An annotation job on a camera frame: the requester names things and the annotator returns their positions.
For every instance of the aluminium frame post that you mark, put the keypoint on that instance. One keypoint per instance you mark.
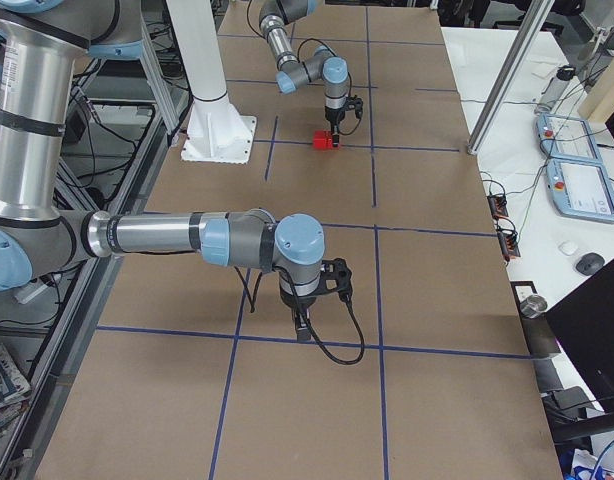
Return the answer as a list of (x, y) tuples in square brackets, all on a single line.
[(523, 41)]

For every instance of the black computer mouse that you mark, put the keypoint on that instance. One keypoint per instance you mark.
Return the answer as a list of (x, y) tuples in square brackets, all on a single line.
[(589, 263)]

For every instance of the red block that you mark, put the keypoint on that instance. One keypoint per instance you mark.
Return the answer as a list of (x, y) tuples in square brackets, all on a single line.
[(332, 140)]

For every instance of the white pedestal column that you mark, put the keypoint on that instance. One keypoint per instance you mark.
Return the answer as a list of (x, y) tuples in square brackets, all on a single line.
[(216, 131)]

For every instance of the black monitor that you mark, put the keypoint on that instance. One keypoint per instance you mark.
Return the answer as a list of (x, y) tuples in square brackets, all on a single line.
[(583, 324)]

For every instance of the upper teach pendant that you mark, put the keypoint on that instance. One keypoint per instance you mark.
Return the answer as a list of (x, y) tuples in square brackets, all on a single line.
[(567, 137)]

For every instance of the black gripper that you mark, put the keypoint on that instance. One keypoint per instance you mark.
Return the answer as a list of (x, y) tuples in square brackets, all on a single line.
[(295, 301), (333, 116)]

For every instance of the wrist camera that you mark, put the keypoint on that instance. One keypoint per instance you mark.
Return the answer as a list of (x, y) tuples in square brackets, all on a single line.
[(335, 277), (355, 105)]

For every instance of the teach pendant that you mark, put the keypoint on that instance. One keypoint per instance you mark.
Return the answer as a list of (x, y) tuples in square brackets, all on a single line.
[(567, 137), (581, 189)]

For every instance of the handheld scanner device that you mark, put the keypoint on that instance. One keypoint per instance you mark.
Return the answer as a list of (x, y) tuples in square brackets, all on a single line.
[(556, 90)]

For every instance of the stack of books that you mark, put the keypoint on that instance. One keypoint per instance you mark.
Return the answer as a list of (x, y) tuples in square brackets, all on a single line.
[(14, 390)]

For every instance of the metal cup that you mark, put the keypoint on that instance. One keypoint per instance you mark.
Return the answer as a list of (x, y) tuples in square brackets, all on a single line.
[(533, 306)]

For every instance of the lower teach pendant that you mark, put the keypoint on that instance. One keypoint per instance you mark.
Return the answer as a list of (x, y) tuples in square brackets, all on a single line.
[(581, 189)]

